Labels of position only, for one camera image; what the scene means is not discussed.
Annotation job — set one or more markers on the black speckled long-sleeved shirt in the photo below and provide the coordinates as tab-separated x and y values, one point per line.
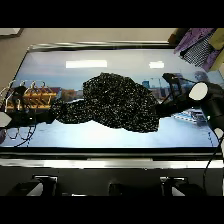
113	100

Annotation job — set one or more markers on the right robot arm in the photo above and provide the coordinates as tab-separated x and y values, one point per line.
213	103

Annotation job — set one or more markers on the yellow wooden hanger rack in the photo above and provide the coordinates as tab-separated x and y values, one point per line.
33	96

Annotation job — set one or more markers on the checked garment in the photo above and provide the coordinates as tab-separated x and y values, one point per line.
200	53

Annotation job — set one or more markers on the purple garment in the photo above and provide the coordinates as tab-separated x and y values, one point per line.
193	35

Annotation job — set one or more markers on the beige garment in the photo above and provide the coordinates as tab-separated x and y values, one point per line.
218	38

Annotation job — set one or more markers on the silver frame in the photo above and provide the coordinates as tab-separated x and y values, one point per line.
100	163

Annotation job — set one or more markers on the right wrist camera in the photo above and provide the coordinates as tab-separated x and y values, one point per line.
170	78

